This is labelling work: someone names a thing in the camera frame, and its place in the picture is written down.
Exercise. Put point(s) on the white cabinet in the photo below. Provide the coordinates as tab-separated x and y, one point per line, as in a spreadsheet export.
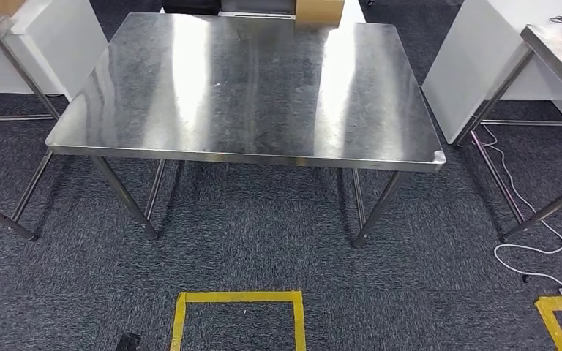
58	48
465	72

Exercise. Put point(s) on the black carrying case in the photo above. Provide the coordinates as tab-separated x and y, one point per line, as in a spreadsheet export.
191	6

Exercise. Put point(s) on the steel workbench table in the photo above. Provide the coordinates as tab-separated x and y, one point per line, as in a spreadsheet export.
242	87

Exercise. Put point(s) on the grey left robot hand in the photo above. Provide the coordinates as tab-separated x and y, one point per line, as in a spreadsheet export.
128	343

